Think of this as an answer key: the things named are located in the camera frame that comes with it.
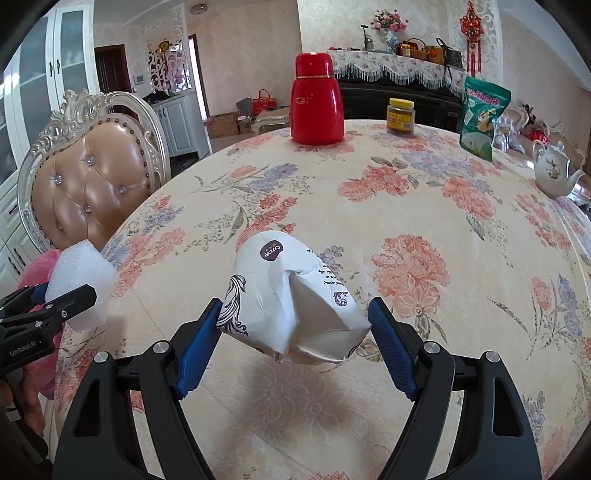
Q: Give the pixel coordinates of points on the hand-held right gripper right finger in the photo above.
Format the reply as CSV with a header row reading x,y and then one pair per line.
x,y
392,355

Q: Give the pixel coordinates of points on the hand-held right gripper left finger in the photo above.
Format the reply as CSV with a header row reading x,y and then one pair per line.
x,y
198,350

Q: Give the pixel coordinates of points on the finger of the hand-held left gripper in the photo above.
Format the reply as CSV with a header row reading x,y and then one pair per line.
x,y
69,307
39,293

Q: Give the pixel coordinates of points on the pink lined waste bin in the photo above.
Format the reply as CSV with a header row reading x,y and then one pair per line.
x,y
39,272

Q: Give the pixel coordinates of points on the crushed white paper cup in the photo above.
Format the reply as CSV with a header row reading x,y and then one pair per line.
x,y
277,295

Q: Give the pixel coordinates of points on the ornate tufted leather chair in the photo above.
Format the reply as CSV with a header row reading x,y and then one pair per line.
x,y
97,184

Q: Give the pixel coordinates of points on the floral tablecloth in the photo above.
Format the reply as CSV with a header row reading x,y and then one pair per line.
x,y
438,221

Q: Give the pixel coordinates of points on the white glass door cabinet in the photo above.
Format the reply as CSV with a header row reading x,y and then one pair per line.
x,y
27,92

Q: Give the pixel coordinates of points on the low white cupboard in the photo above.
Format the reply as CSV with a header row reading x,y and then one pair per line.
x,y
182,124

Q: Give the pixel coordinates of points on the brown cardboard carton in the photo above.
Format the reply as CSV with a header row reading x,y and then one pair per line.
x,y
221,125

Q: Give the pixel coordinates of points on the dark wooden door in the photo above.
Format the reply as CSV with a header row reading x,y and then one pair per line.
x,y
111,76

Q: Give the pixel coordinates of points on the yellow lidded glass jar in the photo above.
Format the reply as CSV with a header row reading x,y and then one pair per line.
x,y
400,119

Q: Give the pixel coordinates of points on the cushioned stool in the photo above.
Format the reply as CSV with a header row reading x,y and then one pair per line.
x,y
272,121

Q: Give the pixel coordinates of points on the white floral teapot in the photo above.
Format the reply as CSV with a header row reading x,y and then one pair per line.
x,y
551,170

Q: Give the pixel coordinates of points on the black piano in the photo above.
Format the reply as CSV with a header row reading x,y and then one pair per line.
x,y
392,104

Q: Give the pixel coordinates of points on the green snack bag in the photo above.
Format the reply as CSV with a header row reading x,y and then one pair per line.
x,y
482,120

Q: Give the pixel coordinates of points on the red thermos flask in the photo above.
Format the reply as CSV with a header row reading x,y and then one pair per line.
x,y
316,110

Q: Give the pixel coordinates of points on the red gift basket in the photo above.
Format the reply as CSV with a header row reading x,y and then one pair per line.
x,y
263,101

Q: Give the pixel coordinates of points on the ornate cream sofa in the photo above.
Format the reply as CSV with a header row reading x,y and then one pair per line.
x,y
531,129

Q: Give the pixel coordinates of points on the white lattice room divider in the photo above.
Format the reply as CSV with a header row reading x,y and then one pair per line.
x,y
173,55

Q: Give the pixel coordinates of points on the floral lace piano cover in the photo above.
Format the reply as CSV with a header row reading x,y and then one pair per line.
x,y
392,67

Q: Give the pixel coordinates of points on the brown wicker basket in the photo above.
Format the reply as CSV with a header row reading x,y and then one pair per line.
x,y
413,50

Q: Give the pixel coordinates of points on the dark handbag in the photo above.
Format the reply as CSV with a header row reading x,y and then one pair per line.
x,y
450,55

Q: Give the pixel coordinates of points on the round ceiling light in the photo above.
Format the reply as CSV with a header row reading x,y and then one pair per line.
x,y
199,8

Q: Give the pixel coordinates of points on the vase of pink flowers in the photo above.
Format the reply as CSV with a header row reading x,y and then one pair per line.
x,y
391,27

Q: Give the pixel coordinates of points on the red knot wall ornament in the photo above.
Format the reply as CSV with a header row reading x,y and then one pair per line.
x,y
472,27

